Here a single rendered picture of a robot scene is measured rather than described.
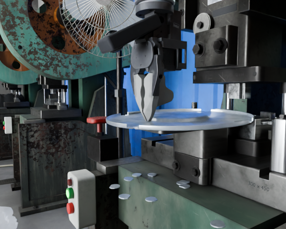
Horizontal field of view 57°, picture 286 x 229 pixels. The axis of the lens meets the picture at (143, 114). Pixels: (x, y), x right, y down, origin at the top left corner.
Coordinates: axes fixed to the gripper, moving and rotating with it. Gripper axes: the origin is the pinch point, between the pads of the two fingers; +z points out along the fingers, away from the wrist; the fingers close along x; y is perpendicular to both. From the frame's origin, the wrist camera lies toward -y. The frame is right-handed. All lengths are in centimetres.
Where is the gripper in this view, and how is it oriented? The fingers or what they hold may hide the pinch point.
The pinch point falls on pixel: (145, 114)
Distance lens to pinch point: 49.9
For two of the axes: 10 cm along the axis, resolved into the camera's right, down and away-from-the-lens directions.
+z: 0.0, 10.0, 0.9
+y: 8.3, -0.4, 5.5
